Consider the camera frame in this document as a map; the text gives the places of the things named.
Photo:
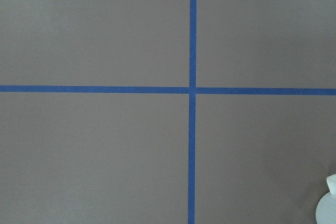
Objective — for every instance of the white HOME mug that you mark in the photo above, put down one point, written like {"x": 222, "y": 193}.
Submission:
{"x": 325, "y": 211}

